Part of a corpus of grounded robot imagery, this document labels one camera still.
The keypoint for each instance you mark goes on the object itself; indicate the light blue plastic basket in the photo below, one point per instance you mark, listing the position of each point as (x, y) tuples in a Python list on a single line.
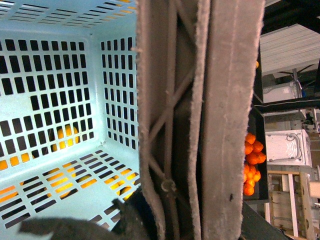
[(68, 111)]

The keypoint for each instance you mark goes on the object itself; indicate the pile of oranges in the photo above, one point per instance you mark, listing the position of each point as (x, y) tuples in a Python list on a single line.
[(254, 156)]

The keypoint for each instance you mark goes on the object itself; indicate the white washing machine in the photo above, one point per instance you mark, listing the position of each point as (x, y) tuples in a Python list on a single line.
[(288, 147)]

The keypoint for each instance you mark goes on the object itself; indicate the dark padded left gripper finger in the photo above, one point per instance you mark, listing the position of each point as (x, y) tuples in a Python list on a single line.
[(136, 223)]

